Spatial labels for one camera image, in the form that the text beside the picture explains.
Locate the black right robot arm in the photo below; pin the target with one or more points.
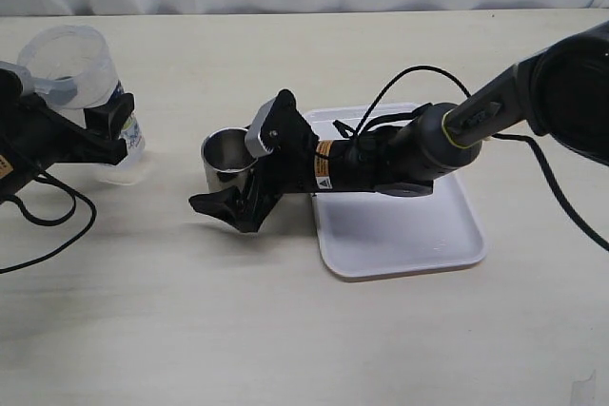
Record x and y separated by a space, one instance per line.
560 91

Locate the white plastic tray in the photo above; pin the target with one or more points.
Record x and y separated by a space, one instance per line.
370 236

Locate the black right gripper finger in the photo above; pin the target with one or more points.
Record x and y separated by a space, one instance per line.
226 205

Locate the stainless steel cup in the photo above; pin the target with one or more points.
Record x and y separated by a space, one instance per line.
226 159

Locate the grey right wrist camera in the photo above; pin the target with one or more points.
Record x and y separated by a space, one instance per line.
257 142

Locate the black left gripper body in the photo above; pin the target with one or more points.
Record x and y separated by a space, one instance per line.
34 137

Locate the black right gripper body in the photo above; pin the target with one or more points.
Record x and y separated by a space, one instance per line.
288 169

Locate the clear plastic measuring cup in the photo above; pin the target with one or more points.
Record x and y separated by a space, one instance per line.
71 68

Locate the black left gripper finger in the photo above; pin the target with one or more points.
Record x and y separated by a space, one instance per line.
107 121

